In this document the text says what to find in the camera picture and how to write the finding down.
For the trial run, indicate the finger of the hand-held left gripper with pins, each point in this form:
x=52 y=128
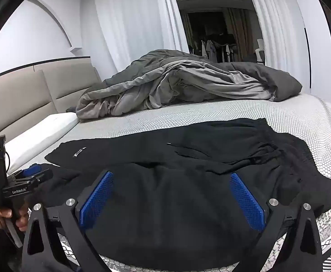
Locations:
x=31 y=170
x=43 y=175

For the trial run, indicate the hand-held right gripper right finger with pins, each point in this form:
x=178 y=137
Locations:
x=247 y=201

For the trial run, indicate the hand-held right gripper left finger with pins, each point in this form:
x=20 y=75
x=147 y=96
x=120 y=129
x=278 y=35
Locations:
x=97 y=199

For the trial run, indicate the black pants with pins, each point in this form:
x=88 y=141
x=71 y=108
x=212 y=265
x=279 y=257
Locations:
x=168 y=189

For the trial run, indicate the person's left forearm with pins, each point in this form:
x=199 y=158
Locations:
x=2 y=249

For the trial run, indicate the person's left hand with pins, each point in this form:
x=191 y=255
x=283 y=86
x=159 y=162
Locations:
x=3 y=214

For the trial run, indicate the white pillow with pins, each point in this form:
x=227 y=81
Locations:
x=46 y=130

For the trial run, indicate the small dark cloth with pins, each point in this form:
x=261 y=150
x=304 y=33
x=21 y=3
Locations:
x=71 y=109

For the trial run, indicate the beige padded headboard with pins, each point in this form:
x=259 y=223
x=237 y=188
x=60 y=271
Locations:
x=26 y=96

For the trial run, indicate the bed with hexagon patterned cover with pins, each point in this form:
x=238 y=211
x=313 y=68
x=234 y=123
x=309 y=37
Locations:
x=295 y=113

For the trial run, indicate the grey duvet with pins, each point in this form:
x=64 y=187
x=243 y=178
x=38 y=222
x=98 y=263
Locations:
x=182 y=85

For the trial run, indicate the white chair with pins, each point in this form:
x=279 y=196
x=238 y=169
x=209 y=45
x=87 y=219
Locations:
x=260 y=51

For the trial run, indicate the clothes rack with clothes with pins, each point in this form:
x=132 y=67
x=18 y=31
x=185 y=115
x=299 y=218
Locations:
x=210 y=48

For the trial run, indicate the brown curtain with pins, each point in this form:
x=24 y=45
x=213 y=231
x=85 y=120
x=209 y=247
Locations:
x=243 y=34
x=186 y=34

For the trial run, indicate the white curtain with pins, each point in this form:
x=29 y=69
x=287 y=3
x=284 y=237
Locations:
x=131 y=19
x=273 y=19

